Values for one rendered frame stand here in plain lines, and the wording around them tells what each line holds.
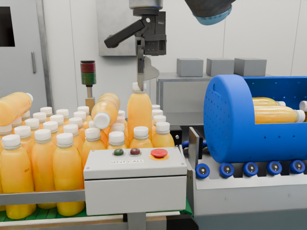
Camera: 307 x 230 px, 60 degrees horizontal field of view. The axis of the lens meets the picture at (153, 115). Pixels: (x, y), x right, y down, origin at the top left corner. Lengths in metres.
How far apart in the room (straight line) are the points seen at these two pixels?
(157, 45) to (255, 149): 0.40
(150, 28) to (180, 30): 3.51
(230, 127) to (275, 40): 4.02
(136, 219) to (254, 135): 0.39
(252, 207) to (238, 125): 0.27
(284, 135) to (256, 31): 3.84
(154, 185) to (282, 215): 0.52
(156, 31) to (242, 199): 0.55
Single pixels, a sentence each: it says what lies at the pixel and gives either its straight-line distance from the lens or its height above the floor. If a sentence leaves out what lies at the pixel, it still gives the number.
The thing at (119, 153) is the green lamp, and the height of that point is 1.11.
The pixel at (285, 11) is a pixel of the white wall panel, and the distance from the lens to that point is 4.81.
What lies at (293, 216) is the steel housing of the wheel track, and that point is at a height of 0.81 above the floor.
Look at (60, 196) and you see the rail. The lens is 0.72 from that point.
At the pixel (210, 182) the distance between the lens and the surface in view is 0.84.
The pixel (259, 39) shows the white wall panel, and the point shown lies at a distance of 4.62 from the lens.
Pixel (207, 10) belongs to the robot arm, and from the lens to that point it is 0.70.
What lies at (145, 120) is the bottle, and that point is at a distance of 0.75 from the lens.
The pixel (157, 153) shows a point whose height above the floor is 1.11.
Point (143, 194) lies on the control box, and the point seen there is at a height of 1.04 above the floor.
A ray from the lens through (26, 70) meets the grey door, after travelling 4.47.
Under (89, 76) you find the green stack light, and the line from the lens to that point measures 1.15.
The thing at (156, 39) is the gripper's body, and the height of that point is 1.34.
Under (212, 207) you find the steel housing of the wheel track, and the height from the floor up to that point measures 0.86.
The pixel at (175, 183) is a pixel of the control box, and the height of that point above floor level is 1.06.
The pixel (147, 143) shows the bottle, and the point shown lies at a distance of 0.71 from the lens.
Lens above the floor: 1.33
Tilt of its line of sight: 15 degrees down
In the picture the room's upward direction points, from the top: straight up
